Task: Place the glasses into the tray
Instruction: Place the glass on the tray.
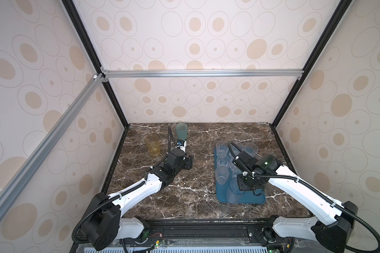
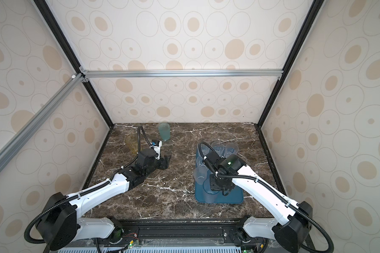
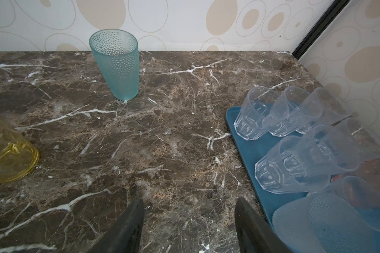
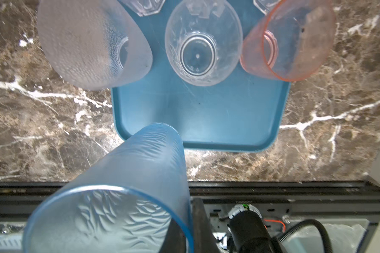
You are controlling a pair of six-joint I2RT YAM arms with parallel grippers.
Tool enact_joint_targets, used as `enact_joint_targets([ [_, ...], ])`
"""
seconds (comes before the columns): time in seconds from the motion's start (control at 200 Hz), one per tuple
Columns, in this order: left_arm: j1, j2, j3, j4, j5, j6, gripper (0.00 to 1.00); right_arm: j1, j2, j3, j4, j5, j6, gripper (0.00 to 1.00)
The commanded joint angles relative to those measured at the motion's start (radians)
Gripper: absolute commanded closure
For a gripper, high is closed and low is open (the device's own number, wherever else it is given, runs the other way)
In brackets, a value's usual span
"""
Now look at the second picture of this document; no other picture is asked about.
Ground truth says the teal plastic tray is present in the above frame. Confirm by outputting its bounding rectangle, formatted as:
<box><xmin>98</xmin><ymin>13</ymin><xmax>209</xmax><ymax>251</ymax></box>
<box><xmin>193</xmin><ymin>148</ymin><xmax>244</xmax><ymax>205</ymax></box>

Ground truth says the frosted grey cup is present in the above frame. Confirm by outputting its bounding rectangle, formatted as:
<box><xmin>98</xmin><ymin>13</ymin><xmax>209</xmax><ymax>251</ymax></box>
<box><xmin>193</xmin><ymin>166</ymin><xmax>208</xmax><ymax>185</ymax></box>

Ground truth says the yellow plastic cup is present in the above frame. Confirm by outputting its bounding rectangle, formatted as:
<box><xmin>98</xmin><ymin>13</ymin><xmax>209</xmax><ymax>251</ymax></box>
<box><xmin>125</xmin><ymin>134</ymin><xmax>138</xmax><ymax>155</ymax></box>

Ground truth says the clear textured cup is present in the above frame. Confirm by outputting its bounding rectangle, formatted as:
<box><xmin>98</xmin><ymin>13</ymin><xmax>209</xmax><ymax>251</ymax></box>
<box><xmin>196</xmin><ymin>157</ymin><xmax>205</xmax><ymax>168</ymax></box>

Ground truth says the clear faceted cup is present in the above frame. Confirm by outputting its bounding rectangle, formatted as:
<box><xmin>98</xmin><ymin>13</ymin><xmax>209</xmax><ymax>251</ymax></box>
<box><xmin>224</xmin><ymin>143</ymin><xmax>239</xmax><ymax>158</ymax></box>
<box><xmin>197</xmin><ymin>142</ymin><xmax>210</xmax><ymax>157</ymax></box>

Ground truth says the green frosted cup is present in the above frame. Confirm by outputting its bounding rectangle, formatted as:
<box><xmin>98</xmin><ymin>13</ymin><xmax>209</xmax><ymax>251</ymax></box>
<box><xmin>158</xmin><ymin>122</ymin><xmax>171</xmax><ymax>141</ymax></box>

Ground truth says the small clear cup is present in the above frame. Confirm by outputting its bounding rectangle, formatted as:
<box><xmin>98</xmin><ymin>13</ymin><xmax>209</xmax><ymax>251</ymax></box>
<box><xmin>211</xmin><ymin>141</ymin><xmax>225</xmax><ymax>157</ymax></box>

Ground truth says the clear faceted cup front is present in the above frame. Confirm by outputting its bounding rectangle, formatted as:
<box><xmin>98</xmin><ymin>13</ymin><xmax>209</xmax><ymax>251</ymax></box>
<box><xmin>197</xmin><ymin>142</ymin><xmax>210</xmax><ymax>157</ymax></box>

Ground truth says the blue frosted cup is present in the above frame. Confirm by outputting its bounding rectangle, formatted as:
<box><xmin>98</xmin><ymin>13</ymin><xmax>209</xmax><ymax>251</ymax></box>
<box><xmin>203</xmin><ymin>181</ymin><xmax>220</xmax><ymax>203</ymax></box>

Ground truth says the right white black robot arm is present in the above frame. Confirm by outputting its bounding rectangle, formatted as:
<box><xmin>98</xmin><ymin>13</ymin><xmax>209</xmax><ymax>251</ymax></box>
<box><xmin>197</xmin><ymin>141</ymin><xmax>335</xmax><ymax>253</ymax></box>

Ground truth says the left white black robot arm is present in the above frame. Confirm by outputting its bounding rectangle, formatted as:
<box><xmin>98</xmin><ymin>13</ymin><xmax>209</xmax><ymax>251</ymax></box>
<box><xmin>24</xmin><ymin>140</ymin><xmax>171</xmax><ymax>251</ymax></box>

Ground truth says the left diagonal aluminium bar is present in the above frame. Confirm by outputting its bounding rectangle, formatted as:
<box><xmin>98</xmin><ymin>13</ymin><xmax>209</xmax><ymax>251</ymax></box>
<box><xmin>0</xmin><ymin>73</ymin><xmax>83</xmax><ymax>172</ymax></box>

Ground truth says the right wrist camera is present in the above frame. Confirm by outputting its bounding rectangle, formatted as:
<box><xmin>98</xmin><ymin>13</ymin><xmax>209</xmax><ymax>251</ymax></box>
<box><xmin>203</xmin><ymin>151</ymin><xmax>224</xmax><ymax>174</ymax></box>

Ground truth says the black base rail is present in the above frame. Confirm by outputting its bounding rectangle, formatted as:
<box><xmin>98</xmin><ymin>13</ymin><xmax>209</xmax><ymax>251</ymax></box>
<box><xmin>83</xmin><ymin>219</ymin><xmax>270</xmax><ymax>253</ymax></box>

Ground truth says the horizontal aluminium frame bar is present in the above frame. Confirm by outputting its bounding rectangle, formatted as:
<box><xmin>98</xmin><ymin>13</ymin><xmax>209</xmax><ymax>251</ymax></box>
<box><xmin>83</xmin><ymin>69</ymin><xmax>283</xmax><ymax>78</ymax></box>

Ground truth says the left black frame post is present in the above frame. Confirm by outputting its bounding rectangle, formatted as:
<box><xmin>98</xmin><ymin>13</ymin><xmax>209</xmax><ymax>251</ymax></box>
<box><xmin>33</xmin><ymin>0</ymin><xmax>114</xmax><ymax>128</ymax></box>

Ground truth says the black frame post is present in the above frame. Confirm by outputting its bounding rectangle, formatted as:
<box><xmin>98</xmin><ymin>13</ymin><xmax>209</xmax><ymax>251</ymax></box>
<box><xmin>33</xmin><ymin>0</ymin><xmax>114</xmax><ymax>128</ymax></box>
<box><xmin>256</xmin><ymin>0</ymin><xmax>324</xmax><ymax>130</ymax></box>

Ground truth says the right black frame post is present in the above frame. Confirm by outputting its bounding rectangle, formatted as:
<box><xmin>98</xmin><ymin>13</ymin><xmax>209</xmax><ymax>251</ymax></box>
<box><xmin>256</xmin><ymin>0</ymin><xmax>324</xmax><ymax>130</ymax></box>

